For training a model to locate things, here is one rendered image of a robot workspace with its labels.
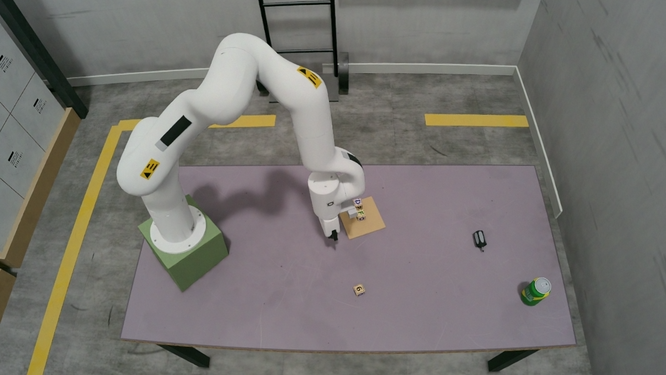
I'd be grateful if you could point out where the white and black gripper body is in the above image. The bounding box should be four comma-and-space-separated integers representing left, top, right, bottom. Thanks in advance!
319, 215, 340, 237

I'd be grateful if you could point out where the green drink can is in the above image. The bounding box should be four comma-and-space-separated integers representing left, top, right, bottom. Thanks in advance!
521, 277, 551, 306

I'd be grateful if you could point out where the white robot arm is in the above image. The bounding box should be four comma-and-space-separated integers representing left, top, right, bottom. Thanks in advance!
117, 33, 365, 254

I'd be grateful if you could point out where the tan square mat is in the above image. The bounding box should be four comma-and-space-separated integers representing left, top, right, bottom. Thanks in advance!
339, 196, 386, 240

